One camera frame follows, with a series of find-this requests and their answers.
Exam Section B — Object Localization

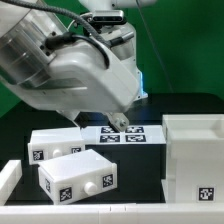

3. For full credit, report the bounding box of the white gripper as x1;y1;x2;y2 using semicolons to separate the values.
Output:
21;41;139;132

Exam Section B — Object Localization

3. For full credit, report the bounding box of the white drawer cabinet box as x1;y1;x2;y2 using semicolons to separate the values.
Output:
162;114;224;203

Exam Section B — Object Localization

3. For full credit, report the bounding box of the white drawer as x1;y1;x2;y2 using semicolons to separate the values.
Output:
28;127;85;165
38;149;117;205

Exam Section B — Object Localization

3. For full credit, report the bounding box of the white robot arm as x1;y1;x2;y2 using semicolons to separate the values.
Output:
0;0;157;132

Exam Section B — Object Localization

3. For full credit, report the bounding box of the white marker sheet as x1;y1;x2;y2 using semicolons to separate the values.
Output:
81;125;166;145

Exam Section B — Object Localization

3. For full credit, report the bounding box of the white front fence rail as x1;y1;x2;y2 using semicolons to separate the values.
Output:
0;203;224;224

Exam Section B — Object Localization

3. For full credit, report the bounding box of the white fence rail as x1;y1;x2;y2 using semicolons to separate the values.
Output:
0;160;22;206
0;203;224;224

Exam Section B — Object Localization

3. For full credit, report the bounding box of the background camera on stand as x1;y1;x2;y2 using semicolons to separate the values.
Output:
88;10;126;25

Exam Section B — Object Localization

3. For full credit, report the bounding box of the white left fence rail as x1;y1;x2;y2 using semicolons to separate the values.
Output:
0;160;22;206

